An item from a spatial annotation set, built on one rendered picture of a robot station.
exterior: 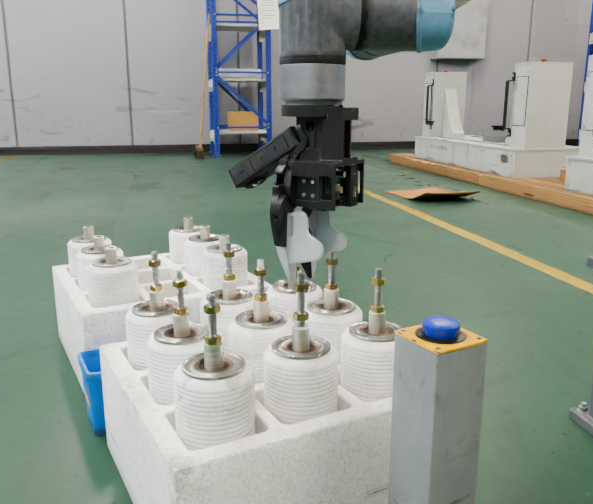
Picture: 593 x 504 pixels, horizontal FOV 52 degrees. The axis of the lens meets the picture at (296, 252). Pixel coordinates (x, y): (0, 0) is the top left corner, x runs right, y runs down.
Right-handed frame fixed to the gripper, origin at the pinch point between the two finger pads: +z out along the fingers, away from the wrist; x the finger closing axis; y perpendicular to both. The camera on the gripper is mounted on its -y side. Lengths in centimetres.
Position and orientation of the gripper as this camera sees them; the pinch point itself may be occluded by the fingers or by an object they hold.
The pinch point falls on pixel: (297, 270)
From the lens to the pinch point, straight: 76.1
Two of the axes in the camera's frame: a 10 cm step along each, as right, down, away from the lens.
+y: 8.4, 1.3, -5.3
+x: 5.5, -2.0, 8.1
